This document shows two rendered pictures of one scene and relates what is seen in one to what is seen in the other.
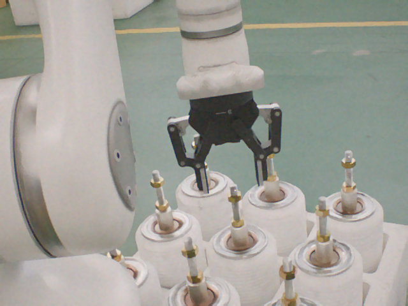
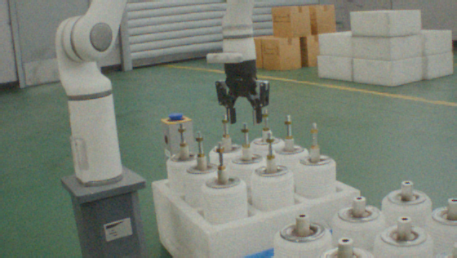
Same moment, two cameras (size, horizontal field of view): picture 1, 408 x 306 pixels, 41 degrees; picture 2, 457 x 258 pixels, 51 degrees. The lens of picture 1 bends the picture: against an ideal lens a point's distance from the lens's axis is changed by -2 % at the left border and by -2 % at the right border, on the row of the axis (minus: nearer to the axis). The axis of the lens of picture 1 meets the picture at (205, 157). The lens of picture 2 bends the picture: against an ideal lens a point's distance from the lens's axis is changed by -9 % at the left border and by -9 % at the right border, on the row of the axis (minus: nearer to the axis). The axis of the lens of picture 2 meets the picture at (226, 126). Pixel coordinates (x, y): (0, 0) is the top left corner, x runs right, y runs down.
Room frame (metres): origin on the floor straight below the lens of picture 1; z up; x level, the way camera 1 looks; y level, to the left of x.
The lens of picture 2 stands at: (-0.41, -0.68, 0.61)
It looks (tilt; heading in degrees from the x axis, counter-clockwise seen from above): 13 degrees down; 35
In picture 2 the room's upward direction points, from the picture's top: 5 degrees counter-clockwise
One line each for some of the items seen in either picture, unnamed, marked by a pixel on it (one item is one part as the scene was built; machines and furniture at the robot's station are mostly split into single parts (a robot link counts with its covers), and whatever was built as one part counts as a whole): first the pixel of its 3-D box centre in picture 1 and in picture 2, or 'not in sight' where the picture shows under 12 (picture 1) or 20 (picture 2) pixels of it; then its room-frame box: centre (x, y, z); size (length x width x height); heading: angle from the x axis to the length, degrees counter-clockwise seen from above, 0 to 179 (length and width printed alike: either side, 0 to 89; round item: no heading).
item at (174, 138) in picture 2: not in sight; (181, 173); (0.70, 0.26, 0.16); 0.07 x 0.07 x 0.31; 58
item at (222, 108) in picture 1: (222, 105); (241, 76); (0.61, -0.03, 0.45); 0.08 x 0.08 x 0.09
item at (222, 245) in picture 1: (240, 241); (247, 159); (0.61, -0.03, 0.25); 0.08 x 0.08 x 0.01
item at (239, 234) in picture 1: (239, 233); (246, 154); (0.61, -0.03, 0.26); 0.02 x 0.02 x 0.03
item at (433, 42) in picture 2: not in sight; (419, 42); (3.81, 0.24, 0.27); 0.39 x 0.39 x 0.18; 67
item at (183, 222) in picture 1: (166, 225); (227, 149); (0.67, 0.07, 0.25); 0.08 x 0.08 x 0.01
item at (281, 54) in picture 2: not in sight; (281, 53); (4.02, 1.67, 0.15); 0.30 x 0.24 x 0.30; 64
